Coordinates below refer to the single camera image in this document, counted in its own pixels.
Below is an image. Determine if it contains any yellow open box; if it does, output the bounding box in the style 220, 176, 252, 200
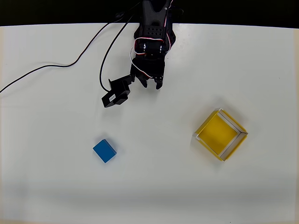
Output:
193, 108, 249, 162

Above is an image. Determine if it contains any red white servo wire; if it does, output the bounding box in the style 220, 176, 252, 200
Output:
129, 37, 165, 80

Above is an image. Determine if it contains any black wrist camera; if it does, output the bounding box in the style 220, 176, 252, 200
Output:
101, 74, 135, 109

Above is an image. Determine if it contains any blue cube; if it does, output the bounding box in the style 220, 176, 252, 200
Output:
93, 139, 117, 164

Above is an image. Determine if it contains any black camera cable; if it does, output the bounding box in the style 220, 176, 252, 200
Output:
0, 6, 143, 94

